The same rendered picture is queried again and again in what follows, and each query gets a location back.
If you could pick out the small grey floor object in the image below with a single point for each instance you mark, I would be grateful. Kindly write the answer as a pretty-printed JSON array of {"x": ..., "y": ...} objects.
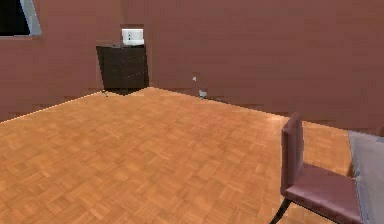
[{"x": 202, "y": 94}]

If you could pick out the dark brown chest of drawers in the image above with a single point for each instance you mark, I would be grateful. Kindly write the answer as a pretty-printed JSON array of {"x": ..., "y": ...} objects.
[{"x": 123, "y": 66}]

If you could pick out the white box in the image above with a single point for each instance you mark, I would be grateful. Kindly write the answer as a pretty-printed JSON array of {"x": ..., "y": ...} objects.
[{"x": 132, "y": 36}]

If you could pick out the maroon chair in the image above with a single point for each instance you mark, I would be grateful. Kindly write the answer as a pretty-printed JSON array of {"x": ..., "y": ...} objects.
[{"x": 313, "y": 186}]

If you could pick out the dark window with grey frame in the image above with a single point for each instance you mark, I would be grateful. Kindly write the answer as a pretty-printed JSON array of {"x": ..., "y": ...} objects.
[{"x": 13, "y": 16}]

